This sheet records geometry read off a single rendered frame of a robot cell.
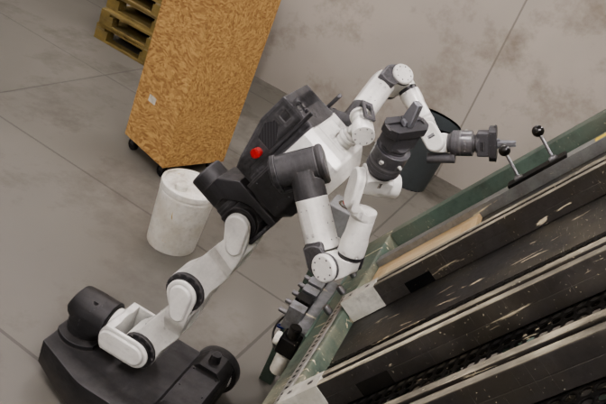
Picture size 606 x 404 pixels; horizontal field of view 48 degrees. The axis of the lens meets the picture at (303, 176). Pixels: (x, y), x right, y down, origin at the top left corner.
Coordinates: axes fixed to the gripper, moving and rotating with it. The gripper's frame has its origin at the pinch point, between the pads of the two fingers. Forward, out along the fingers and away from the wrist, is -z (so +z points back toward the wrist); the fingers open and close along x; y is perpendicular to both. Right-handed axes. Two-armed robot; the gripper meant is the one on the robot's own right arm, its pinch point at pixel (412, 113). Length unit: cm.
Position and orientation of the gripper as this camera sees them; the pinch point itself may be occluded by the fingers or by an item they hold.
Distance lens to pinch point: 158.5
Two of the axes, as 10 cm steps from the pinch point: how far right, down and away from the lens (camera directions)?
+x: 8.3, -1.3, 5.5
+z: -3.2, 6.9, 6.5
